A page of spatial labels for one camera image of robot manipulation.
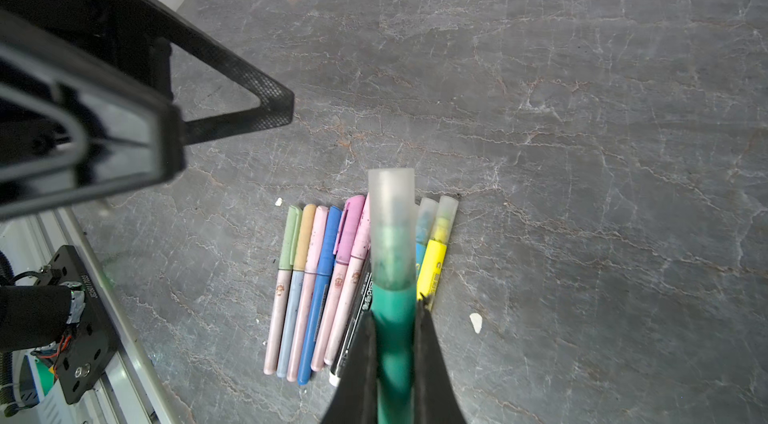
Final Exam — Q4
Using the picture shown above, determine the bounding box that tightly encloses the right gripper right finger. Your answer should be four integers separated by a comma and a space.
413, 301, 466, 424

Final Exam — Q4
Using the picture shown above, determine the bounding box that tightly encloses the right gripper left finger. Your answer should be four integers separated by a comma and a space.
322, 311, 378, 424

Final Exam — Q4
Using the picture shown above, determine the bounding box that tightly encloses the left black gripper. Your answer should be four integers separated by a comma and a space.
1, 0, 294, 220

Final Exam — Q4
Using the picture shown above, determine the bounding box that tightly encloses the yellow highlighter marker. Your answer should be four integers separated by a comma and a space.
417, 196, 459, 310

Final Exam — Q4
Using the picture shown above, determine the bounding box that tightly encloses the blue highlighter marker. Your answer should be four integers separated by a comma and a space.
415, 197, 439, 276

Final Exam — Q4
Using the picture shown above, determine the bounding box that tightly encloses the green highlighter marker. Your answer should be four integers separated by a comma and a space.
368, 168, 416, 423

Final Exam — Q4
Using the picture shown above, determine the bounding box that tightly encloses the black white pen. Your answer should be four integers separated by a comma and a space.
329, 257, 372, 388

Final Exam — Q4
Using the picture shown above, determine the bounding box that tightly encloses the pink speckled pen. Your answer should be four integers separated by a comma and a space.
324, 197, 370, 366

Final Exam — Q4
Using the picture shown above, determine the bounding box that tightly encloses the purple cap pink pen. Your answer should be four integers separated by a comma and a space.
310, 195, 366, 371

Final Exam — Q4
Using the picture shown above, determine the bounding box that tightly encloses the tan cap blue pen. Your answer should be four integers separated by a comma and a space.
277, 204, 317, 378

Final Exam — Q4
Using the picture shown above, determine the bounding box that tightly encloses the white paper scrap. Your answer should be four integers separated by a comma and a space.
469, 312, 484, 334

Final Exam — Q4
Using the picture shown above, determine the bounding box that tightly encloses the aluminium mounting rail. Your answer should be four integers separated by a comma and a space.
1, 208, 180, 423

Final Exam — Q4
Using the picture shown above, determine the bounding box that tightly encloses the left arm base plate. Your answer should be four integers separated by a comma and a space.
41, 245, 119, 405

